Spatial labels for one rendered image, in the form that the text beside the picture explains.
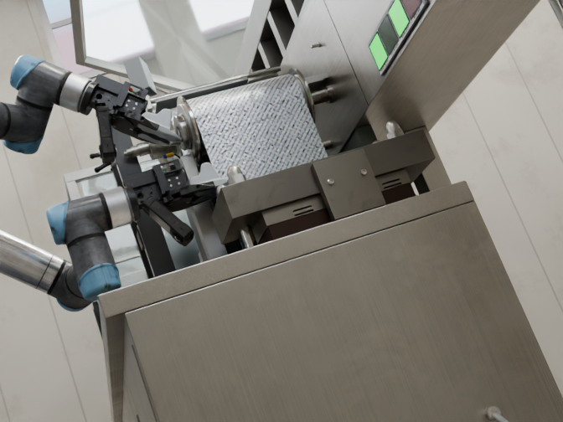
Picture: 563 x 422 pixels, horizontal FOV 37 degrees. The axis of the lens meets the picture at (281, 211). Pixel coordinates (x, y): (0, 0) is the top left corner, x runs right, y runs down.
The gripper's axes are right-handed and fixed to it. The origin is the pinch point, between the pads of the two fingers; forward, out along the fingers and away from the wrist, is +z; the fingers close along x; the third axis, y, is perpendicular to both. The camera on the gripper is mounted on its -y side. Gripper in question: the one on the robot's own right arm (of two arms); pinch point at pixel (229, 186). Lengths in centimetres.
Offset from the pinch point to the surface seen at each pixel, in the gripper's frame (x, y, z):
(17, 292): 342, 80, -59
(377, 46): -24.5, 10.2, 29.4
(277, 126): -0.2, 9.3, 13.8
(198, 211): 7.8, -0.9, -6.3
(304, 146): -0.2, 3.5, 17.6
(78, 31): 74, 84, -10
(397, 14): -36.1, 9.9, 29.4
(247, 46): 49, 53, 31
